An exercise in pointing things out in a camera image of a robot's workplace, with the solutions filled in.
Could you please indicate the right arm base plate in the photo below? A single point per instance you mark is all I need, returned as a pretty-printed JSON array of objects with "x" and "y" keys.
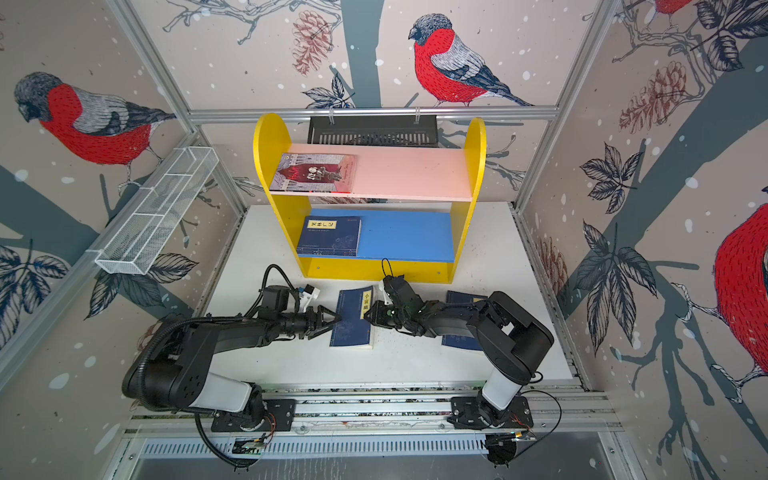
[{"x": 475, "y": 413}]

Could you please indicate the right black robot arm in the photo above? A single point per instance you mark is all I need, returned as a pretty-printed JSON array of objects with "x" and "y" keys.
[{"x": 512, "y": 340}]

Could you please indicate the aluminium mounting rail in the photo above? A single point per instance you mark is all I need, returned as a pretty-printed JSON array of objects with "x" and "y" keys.
[{"x": 534, "y": 412}]

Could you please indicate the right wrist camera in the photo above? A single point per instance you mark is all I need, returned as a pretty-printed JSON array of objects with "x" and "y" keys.
[{"x": 397, "y": 289}]

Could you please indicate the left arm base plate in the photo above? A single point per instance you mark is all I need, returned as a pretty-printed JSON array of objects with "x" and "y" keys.
[{"x": 274, "y": 415}]

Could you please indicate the black mesh tray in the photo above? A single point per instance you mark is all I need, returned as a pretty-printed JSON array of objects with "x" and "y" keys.
[{"x": 378, "y": 131}]

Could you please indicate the red illustrated book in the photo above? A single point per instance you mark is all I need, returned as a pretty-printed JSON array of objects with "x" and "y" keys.
[{"x": 314, "y": 172}]

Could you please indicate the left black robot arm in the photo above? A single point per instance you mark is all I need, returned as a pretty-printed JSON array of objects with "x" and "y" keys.
[{"x": 173, "y": 373}]

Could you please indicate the yellow pink blue shelf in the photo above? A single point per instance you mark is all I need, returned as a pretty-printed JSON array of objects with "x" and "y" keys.
[{"x": 415, "y": 204}]

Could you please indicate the navy blue book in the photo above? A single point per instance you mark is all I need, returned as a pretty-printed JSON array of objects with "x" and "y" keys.
[
  {"x": 353, "y": 331},
  {"x": 330, "y": 236},
  {"x": 462, "y": 342}
]

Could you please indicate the white wire mesh basket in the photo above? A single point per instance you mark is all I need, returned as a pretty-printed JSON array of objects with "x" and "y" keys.
[{"x": 140, "y": 239}]

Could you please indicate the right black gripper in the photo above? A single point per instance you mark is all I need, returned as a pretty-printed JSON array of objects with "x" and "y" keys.
[{"x": 379, "y": 316}]

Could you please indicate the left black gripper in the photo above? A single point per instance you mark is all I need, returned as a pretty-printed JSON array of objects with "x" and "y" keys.
[{"x": 316, "y": 324}]

